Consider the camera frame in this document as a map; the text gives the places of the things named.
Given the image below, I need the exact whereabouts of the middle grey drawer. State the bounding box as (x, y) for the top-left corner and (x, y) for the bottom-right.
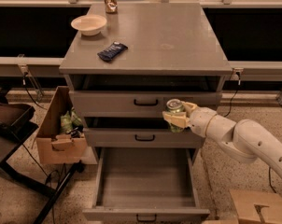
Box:
(84, 128), (204, 148)

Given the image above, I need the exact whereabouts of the blue snack packet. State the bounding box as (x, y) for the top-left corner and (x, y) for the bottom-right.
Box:
(97, 42), (128, 62)

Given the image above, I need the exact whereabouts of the grey drawer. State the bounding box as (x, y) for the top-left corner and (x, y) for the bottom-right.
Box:
(83, 147), (210, 224)
(69, 91), (221, 118)
(84, 128), (204, 148)

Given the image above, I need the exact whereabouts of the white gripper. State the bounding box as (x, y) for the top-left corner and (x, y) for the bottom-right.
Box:
(162, 102), (217, 137)

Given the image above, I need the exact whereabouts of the white bowl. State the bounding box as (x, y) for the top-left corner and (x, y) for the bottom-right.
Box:
(71, 14), (106, 36)

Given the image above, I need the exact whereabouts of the top grey drawer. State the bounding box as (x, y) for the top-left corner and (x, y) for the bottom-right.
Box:
(69, 91), (221, 118)

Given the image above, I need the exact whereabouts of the bottom grey drawer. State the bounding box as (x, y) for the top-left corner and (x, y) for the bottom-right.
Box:
(83, 147), (210, 224)

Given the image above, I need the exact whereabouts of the black stand table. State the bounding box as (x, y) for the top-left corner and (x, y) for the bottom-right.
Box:
(0, 122), (83, 224)

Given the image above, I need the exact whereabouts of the green soda can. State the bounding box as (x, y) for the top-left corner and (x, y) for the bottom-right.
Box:
(166, 99), (185, 133)

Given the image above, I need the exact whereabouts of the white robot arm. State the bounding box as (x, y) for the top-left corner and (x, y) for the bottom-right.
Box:
(162, 100), (282, 179)

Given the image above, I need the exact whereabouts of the cardboard box left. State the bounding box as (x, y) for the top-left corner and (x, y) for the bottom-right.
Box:
(36, 86), (87, 164)

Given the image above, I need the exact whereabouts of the green chip bag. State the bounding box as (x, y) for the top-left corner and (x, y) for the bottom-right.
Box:
(60, 107), (83, 133)

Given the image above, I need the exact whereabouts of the grey drawer cabinet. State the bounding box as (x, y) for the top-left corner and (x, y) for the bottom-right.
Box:
(59, 1), (233, 224)

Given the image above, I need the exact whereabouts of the black tray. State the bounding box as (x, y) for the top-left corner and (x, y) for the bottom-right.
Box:
(0, 95), (35, 134)

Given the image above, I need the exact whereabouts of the cardboard box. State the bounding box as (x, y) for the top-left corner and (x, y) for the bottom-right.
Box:
(202, 189), (282, 224)
(36, 86), (87, 164)

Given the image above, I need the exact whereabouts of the cardboard box right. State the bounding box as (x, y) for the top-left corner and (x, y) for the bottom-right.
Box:
(202, 189), (282, 224)

